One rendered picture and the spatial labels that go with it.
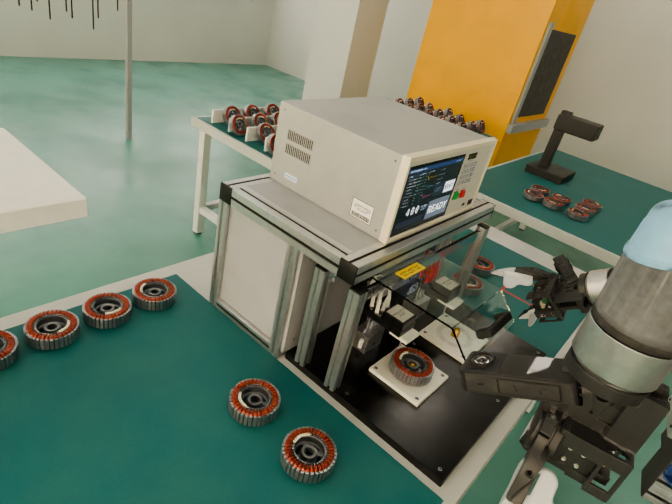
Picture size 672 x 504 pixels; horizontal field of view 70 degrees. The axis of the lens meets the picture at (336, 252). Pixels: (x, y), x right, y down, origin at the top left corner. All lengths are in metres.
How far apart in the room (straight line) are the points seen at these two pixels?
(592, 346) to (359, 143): 0.73
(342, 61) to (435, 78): 0.92
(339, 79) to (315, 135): 3.92
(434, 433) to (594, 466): 0.66
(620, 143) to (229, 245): 5.53
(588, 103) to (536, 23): 1.97
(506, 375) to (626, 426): 0.11
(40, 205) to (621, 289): 0.78
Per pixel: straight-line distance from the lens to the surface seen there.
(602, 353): 0.47
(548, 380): 0.51
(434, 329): 1.46
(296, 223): 1.08
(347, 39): 5.02
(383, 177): 1.05
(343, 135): 1.10
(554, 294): 1.11
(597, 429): 0.53
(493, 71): 4.78
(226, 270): 1.31
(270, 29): 9.24
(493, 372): 0.52
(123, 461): 1.06
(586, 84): 6.44
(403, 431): 1.15
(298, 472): 1.01
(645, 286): 0.44
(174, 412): 1.12
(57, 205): 0.88
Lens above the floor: 1.60
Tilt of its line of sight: 29 degrees down
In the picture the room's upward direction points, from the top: 14 degrees clockwise
